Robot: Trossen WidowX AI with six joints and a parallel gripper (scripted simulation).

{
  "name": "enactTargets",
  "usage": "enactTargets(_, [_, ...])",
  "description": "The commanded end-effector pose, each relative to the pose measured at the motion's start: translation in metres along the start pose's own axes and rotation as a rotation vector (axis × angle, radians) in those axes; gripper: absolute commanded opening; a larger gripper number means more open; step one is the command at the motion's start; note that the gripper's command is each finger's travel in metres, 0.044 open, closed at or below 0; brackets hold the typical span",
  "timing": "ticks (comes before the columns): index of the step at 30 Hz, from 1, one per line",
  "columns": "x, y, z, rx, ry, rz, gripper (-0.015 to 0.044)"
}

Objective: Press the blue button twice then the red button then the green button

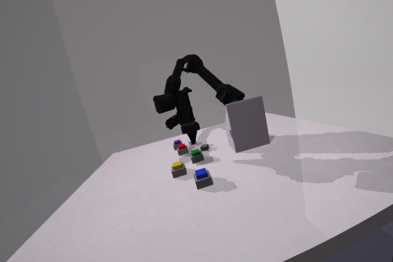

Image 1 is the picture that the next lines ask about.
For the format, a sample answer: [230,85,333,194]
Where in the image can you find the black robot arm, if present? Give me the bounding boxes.
[153,54,245,130]

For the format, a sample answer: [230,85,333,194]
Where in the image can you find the red button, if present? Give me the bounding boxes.
[177,144,189,156]

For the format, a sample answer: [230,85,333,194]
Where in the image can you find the blue button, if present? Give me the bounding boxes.
[193,168,213,189]

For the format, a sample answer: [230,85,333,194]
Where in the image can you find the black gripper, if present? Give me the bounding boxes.
[176,105,200,145]

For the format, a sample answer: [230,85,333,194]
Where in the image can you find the yellow button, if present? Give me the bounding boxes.
[172,161,187,178]

